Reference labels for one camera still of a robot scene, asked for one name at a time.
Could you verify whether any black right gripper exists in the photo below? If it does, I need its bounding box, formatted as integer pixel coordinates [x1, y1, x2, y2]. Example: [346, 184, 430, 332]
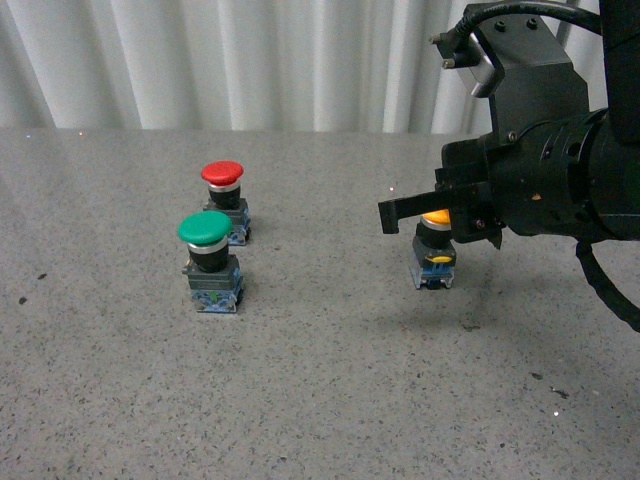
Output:
[378, 112, 608, 247]

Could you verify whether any yellow push button switch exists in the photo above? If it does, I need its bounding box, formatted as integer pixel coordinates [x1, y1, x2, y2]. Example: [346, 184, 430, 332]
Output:
[411, 209, 456, 290]

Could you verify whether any white pleated curtain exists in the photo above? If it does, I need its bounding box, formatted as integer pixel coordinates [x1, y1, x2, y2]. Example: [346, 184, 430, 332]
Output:
[0, 0, 609, 135]

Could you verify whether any red push button switch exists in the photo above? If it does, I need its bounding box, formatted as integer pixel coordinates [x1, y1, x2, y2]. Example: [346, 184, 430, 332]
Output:
[201, 160, 251, 246]

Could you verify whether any green push button switch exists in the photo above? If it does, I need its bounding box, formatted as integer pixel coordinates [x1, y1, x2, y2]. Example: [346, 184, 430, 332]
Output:
[177, 211, 244, 314]

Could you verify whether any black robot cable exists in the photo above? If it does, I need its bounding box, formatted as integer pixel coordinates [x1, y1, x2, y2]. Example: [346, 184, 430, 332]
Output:
[462, 1, 640, 334]

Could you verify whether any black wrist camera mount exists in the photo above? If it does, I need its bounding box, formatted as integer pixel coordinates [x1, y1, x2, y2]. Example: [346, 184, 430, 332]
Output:
[431, 1, 601, 147]

